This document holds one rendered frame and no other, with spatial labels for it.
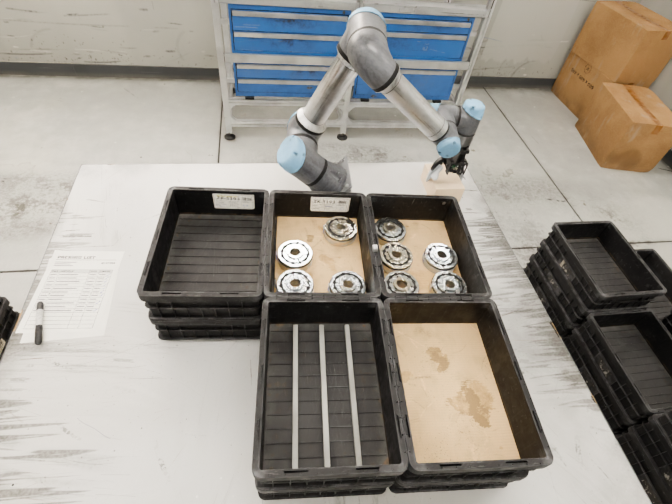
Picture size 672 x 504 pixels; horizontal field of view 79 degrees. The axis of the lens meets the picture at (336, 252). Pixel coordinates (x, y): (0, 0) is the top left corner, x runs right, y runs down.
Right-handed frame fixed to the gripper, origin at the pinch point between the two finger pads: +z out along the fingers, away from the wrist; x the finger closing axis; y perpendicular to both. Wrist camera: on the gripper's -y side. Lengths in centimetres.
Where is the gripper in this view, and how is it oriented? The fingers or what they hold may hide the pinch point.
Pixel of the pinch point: (442, 180)
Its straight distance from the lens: 174.8
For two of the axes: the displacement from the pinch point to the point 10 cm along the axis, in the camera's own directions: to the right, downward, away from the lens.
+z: -1.0, 6.5, 7.6
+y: 1.4, 7.6, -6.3
